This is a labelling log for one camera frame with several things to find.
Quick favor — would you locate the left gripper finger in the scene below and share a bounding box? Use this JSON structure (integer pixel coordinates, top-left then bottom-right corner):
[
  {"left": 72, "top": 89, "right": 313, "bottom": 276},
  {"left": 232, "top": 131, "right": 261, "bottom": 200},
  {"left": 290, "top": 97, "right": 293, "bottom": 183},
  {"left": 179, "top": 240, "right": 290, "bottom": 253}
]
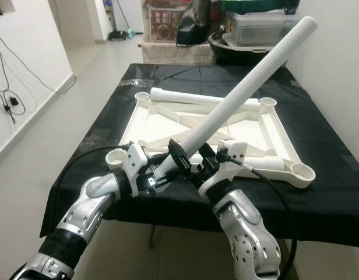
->
[
  {"left": 175, "top": 152, "right": 196, "bottom": 174},
  {"left": 166, "top": 139, "right": 188, "bottom": 162}
]

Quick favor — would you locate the white upturned children table top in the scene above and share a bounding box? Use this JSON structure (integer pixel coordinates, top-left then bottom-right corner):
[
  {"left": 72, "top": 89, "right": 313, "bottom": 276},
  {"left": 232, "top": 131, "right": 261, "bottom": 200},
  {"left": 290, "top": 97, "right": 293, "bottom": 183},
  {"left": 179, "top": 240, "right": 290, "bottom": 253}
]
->
[{"left": 105, "top": 90, "right": 317, "bottom": 188}]

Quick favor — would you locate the beige cloth covered bench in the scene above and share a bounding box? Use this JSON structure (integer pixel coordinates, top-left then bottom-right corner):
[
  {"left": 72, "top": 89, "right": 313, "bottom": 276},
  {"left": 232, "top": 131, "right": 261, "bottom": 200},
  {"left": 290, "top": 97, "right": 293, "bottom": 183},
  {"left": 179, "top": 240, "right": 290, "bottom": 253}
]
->
[{"left": 142, "top": 41, "right": 215, "bottom": 65}]

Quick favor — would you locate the black wok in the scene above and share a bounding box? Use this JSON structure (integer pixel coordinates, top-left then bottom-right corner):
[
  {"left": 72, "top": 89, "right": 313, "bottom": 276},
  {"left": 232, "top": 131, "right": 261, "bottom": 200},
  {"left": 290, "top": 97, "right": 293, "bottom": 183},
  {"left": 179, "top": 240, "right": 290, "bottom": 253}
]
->
[{"left": 209, "top": 30, "right": 273, "bottom": 59}]

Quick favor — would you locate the black tablecloth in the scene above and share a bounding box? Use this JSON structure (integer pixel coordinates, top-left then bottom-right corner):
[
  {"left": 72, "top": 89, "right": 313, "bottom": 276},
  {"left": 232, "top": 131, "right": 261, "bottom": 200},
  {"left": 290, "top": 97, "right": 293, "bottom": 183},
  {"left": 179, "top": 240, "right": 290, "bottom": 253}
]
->
[{"left": 40, "top": 63, "right": 359, "bottom": 251}]

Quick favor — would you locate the black bag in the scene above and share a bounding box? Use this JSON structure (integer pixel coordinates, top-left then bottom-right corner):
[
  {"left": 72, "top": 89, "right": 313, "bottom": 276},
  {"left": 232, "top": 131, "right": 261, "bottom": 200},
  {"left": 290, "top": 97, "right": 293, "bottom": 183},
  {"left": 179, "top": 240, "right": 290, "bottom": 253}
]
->
[{"left": 177, "top": 0, "right": 224, "bottom": 47}]

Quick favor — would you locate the orange lidded storage box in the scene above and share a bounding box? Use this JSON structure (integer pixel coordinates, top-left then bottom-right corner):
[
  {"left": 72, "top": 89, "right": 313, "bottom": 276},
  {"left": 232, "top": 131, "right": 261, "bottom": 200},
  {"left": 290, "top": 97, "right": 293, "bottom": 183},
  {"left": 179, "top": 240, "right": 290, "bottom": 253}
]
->
[{"left": 143, "top": 0, "right": 198, "bottom": 43}]

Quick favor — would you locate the mop head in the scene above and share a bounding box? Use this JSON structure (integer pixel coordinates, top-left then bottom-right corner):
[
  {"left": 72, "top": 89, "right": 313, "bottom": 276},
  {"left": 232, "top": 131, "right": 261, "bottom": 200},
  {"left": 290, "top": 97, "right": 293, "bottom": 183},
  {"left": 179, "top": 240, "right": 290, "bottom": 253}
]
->
[{"left": 107, "top": 30, "right": 136, "bottom": 43}]

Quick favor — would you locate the clear plastic storage box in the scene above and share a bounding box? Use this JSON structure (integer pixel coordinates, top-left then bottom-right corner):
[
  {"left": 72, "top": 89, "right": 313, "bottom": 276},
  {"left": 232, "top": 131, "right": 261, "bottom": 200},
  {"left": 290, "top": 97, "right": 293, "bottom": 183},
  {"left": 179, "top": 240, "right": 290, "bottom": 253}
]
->
[{"left": 223, "top": 12, "right": 300, "bottom": 47}]

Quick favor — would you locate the white appliance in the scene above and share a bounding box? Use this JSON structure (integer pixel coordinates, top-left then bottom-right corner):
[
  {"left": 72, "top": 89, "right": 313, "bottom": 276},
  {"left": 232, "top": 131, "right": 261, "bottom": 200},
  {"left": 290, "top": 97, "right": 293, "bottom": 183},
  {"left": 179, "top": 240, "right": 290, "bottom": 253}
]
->
[{"left": 108, "top": 0, "right": 145, "bottom": 34}]

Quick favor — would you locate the black plug adapter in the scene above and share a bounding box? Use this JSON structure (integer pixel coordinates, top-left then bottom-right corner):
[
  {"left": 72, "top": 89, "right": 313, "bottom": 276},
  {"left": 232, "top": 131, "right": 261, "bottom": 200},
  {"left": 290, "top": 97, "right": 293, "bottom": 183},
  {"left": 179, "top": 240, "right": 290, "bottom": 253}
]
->
[{"left": 6, "top": 96, "right": 23, "bottom": 114}]

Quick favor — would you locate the green round lid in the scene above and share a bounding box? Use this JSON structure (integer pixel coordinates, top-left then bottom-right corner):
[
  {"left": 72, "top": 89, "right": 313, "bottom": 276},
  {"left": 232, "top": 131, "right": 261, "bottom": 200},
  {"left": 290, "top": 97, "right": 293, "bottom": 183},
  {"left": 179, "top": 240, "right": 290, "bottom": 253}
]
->
[{"left": 220, "top": 0, "right": 300, "bottom": 15}]

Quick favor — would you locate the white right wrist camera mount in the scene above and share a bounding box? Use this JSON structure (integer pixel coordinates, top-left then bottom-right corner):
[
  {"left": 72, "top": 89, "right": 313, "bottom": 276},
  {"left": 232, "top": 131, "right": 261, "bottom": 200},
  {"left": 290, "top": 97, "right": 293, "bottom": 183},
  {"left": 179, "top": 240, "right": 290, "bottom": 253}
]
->
[{"left": 203, "top": 140, "right": 248, "bottom": 197}]

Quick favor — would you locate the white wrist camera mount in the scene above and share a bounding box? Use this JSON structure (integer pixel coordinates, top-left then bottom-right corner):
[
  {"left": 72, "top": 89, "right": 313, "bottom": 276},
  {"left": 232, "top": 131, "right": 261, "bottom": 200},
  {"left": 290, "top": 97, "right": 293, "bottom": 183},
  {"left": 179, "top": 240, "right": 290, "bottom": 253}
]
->
[
  {"left": 203, "top": 140, "right": 248, "bottom": 197},
  {"left": 125, "top": 142, "right": 149, "bottom": 196}
]

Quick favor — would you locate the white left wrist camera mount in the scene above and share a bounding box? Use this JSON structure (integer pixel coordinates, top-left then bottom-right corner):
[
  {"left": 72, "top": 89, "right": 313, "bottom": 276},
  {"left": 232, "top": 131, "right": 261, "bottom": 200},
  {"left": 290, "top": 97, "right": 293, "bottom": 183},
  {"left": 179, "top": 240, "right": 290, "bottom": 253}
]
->
[{"left": 125, "top": 142, "right": 149, "bottom": 196}]

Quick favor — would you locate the black wall power cable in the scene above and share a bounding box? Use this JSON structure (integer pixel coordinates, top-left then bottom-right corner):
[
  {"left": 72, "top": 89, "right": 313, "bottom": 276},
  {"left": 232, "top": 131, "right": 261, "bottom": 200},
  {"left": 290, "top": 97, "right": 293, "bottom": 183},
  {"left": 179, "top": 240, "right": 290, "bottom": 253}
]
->
[{"left": 0, "top": 29, "right": 78, "bottom": 124}]

